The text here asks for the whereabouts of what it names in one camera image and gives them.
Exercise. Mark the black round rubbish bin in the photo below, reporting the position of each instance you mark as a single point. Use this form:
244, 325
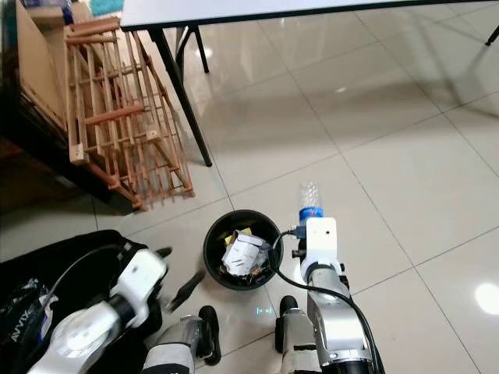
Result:
218, 226

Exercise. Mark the large black bag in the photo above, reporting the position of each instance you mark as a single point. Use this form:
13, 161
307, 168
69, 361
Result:
62, 261

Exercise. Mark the clear bottle with blue label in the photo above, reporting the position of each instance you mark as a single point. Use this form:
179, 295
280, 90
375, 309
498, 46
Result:
310, 213

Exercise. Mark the wooden slatted rack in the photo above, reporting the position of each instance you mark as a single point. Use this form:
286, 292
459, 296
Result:
117, 117

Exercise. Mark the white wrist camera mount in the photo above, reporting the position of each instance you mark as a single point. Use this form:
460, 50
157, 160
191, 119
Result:
321, 238
140, 276

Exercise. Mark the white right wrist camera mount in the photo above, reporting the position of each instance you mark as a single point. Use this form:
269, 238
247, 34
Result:
321, 238

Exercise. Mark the brown cardboard sheet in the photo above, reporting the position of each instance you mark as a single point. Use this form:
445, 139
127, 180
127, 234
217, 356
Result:
39, 62

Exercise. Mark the robot leg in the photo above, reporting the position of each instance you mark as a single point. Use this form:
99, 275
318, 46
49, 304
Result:
179, 347
292, 343

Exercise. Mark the printed black white plastic bag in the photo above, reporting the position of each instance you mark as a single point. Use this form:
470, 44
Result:
23, 312

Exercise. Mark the white table with black legs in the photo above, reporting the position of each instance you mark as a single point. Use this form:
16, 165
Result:
242, 9

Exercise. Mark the robot right leg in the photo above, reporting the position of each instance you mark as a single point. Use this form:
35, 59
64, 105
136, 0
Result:
292, 343

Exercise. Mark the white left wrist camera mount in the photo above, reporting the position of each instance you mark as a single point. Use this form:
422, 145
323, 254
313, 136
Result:
140, 276

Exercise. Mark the crumpled printed white wrapper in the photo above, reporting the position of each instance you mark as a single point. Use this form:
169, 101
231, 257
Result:
245, 253

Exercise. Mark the robot left leg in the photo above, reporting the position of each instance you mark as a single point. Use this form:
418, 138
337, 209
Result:
179, 347

